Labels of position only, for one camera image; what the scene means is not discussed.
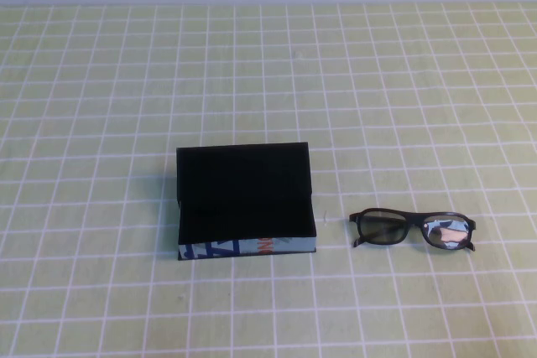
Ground black printed glasses case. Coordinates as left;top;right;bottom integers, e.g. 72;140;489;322
175;141;319;262

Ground black frame glasses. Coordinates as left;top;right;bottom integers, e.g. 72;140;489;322
347;206;478;253

